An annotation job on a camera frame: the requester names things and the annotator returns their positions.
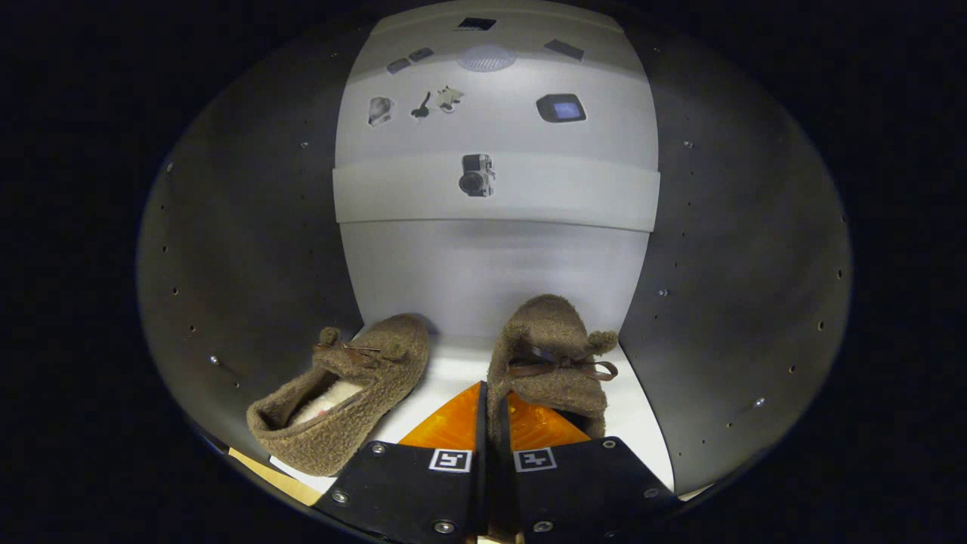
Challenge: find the brown fuzzy shoe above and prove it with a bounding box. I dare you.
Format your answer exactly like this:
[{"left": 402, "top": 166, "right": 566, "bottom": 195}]
[
  {"left": 246, "top": 314, "right": 431, "bottom": 478},
  {"left": 486, "top": 294, "right": 620, "bottom": 443}
]

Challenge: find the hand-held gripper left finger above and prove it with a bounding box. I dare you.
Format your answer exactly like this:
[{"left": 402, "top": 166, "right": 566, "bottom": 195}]
[{"left": 314, "top": 380, "right": 490, "bottom": 544}]

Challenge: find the dark grey shoe cabinet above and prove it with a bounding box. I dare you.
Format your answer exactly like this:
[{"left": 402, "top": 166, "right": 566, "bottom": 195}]
[{"left": 136, "top": 0, "right": 854, "bottom": 503}]

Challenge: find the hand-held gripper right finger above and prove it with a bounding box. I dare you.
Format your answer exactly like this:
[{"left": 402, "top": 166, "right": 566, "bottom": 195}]
[{"left": 495, "top": 391, "right": 682, "bottom": 544}]

